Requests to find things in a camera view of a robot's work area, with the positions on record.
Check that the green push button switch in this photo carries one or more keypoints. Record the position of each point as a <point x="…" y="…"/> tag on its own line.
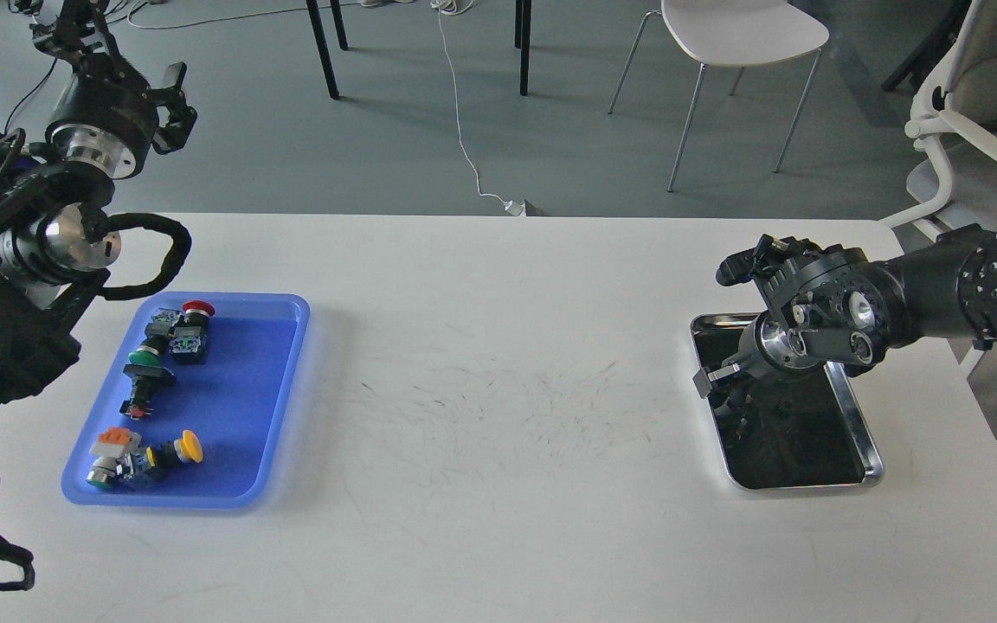
<point x="144" y="368"/>

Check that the yellow push button switch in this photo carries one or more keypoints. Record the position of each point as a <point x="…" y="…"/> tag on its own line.
<point x="144" y="468"/>

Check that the white grey office chair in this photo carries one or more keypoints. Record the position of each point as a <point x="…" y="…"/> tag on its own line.
<point x="953" y="122"/>

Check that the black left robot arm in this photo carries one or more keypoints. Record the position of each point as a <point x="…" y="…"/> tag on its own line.
<point x="59" y="250"/>

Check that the blue plastic tray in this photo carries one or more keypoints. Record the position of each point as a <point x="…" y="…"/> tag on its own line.
<point x="235" y="402"/>

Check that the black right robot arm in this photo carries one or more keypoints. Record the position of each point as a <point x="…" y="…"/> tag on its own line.
<point x="833" y="305"/>

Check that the red mushroom push button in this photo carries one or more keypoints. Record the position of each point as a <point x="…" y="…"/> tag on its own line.
<point x="189" y="338"/>

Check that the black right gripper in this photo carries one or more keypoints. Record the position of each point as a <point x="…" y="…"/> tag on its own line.
<point x="764" y="352"/>

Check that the blue black contact block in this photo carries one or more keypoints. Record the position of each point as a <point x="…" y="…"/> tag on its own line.
<point x="162" y="323"/>

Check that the white plastic chair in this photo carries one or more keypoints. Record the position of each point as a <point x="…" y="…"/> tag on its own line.
<point x="738" y="34"/>

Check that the stainless steel tray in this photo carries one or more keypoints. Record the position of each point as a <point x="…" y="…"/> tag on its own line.
<point x="804" y="434"/>

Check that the orange white switch block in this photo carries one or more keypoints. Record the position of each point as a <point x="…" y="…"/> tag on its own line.
<point x="109" y="448"/>

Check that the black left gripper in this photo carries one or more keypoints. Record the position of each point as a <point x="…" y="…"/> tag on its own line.
<point x="97" y="121"/>

